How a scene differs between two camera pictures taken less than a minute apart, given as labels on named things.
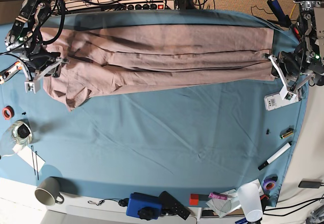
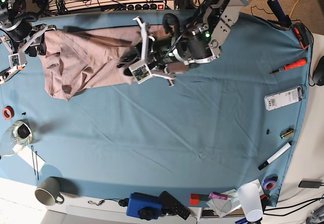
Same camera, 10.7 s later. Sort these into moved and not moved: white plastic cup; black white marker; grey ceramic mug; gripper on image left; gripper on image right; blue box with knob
Moved: gripper on image left; gripper on image right
Not moved: white plastic cup; black white marker; grey ceramic mug; blue box with knob
